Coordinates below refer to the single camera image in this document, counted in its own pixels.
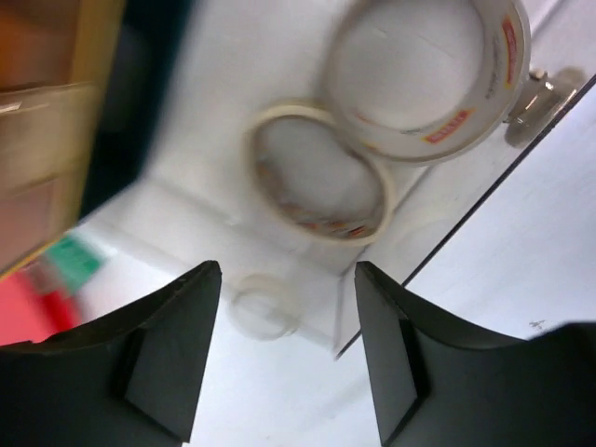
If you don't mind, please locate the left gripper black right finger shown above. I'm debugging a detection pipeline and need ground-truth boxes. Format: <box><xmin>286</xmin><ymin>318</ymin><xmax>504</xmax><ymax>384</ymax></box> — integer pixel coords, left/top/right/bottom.
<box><xmin>355</xmin><ymin>262</ymin><xmax>595</xmax><ymax>446</ymax></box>

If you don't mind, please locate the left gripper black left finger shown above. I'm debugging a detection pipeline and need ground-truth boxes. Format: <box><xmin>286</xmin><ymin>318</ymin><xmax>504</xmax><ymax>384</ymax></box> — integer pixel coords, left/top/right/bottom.
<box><xmin>1</xmin><ymin>261</ymin><xmax>222</xmax><ymax>446</ymax></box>

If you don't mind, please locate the red folder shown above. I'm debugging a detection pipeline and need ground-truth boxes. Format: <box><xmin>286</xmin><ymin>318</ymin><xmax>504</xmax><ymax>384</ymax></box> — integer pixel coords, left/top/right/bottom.
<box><xmin>1</xmin><ymin>270</ymin><xmax>82</xmax><ymax>345</ymax></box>

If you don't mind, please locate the small clear tape roll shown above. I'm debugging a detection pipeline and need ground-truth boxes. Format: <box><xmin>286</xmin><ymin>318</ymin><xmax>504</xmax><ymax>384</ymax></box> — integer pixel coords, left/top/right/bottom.
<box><xmin>228</xmin><ymin>274</ymin><xmax>302</xmax><ymax>341</ymax></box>

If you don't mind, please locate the brown tape roll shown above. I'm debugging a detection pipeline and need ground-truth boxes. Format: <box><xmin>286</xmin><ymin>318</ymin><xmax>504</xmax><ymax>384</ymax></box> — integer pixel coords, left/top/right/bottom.
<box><xmin>244</xmin><ymin>100</ymin><xmax>395</xmax><ymax>247</ymax></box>

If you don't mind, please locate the large clear tape roll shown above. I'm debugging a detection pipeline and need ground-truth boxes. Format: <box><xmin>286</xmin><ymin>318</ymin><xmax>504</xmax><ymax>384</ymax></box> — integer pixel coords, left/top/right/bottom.
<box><xmin>323</xmin><ymin>1</ymin><xmax>531</xmax><ymax>165</ymax></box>

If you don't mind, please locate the yellow drawer box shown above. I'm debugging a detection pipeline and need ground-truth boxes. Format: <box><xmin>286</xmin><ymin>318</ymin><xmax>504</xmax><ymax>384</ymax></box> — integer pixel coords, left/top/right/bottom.
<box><xmin>1</xmin><ymin>1</ymin><xmax>126</xmax><ymax>275</ymax></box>

